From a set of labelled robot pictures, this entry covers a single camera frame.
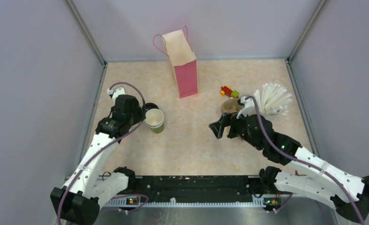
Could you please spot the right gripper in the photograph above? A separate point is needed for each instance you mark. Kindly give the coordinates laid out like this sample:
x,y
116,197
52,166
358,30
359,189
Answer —
x,y
218,127

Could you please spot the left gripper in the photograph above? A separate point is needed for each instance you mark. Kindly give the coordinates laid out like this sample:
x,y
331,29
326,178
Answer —
x,y
138,111

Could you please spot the black cup lid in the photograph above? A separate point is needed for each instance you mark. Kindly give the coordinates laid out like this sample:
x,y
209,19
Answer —
x,y
149,106

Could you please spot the green paper cup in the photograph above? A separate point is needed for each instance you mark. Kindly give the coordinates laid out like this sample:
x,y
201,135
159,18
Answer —
x,y
155,120

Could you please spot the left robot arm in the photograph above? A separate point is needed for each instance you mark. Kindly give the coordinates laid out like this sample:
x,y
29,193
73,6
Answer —
x,y
80,199

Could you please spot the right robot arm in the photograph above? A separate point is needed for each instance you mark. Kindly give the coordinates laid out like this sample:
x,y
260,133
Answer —
x,y
347,194

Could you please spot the brown pulp cup carrier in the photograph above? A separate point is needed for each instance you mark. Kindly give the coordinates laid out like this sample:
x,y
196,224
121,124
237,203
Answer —
x,y
231,107

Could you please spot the red yellow green toy blocks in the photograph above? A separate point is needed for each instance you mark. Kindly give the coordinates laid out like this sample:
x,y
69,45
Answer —
x,y
227,91

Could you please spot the white cup of straws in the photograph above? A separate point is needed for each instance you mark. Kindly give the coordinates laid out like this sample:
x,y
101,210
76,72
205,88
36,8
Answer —
x,y
273,100

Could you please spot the pink paper bag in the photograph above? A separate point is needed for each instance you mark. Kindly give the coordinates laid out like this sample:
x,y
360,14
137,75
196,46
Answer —
x,y
181,58

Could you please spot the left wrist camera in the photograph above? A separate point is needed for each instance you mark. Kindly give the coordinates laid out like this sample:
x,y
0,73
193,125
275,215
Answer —
x,y
114,93

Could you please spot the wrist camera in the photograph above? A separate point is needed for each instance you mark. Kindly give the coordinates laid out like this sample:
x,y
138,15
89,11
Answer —
x,y
114,93
247,106

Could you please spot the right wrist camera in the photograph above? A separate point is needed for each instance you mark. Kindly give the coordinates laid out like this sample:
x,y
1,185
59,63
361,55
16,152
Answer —
x,y
247,106

